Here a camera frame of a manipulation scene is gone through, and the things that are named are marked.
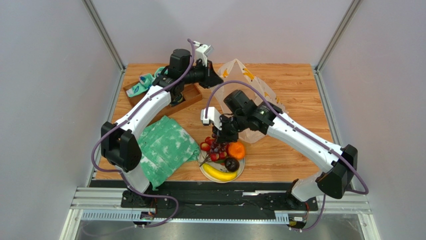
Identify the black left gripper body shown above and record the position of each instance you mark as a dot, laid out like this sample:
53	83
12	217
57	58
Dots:
201	74

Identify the red fake fruit bunch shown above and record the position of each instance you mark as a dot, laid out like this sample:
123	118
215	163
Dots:
208	156

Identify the translucent white plastic bag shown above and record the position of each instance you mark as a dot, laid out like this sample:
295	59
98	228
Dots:
237	71

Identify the wooden compartment tray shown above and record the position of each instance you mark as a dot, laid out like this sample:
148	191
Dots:
189	96

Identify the orange fake tangerine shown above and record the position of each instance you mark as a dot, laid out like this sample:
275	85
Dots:
236	150

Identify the green white cloth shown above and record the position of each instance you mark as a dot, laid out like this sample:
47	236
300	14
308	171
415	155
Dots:
165	146

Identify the yellow fake banana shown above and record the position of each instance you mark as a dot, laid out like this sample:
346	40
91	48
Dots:
219	175

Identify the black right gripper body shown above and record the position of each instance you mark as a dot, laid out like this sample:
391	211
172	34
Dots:
225	132

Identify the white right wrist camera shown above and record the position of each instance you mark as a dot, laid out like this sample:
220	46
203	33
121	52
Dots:
211	116

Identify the dark round fake fruit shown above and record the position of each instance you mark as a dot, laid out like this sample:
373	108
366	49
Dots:
232	164

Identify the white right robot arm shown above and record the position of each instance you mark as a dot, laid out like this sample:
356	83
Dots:
336	163

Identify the aluminium frame rail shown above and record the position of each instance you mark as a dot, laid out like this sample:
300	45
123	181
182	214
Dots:
97	20

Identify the dark fake grape bunch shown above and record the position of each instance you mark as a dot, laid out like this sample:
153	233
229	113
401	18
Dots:
217	147

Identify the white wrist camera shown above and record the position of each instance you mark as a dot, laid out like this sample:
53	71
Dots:
202	51
211	116

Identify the teal white rolled sock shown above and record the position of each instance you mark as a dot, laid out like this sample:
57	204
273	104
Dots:
159	71

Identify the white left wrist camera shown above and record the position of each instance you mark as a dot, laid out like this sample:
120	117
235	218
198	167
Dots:
202	51

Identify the white teal patterned sock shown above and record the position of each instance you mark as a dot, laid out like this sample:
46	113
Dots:
144	83

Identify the cream and blue ceramic plate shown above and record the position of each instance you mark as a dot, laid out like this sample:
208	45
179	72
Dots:
221	168

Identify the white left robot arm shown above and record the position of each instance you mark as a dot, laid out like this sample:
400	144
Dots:
118	142

